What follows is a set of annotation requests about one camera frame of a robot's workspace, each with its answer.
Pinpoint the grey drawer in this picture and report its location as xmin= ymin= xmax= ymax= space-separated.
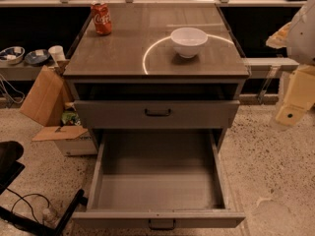
xmin=74 ymin=84 xmax=241 ymax=130
xmin=73 ymin=130 xmax=245 ymax=230

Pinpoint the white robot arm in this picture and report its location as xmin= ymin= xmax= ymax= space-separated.
xmin=266 ymin=0 xmax=315 ymax=127

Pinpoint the grey drawer cabinet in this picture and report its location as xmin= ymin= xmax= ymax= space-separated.
xmin=65 ymin=3 xmax=249 ymax=144

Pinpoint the grey top drawer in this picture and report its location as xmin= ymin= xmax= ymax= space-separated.
xmin=74 ymin=84 xmax=241 ymax=130

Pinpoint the white bowl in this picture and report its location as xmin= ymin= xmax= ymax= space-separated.
xmin=170 ymin=28 xmax=208 ymax=58

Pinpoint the red cola can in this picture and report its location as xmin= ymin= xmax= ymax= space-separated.
xmin=91 ymin=1 xmax=112 ymax=35

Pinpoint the white cardboard box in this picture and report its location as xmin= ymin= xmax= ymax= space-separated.
xmin=32 ymin=126 xmax=97 ymax=156

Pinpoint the green snack bag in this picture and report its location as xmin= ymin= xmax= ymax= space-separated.
xmin=61 ymin=111 xmax=81 ymax=126

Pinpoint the white paper cup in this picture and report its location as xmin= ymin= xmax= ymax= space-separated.
xmin=48 ymin=45 xmax=65 ymax=62

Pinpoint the brown cardboard box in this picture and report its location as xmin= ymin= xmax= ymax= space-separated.
xmin=20 ymin=66 xmax=73 ymax=127

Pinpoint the dark blue plate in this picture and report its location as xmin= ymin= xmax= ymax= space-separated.
xmin=25 ymin=49 xmax=50 ymax=66

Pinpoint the blue patterned bowl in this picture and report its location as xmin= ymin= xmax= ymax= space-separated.
xmin=0 ymin=46 xmax=25 ymax=65

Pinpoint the black chair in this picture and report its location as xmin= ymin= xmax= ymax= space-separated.
xmin=0 ymin=141 xmax=87 ymax=236

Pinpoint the black cable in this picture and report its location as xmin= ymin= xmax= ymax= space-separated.
xmin=5 ymin=187 xmax=53 ymax=224

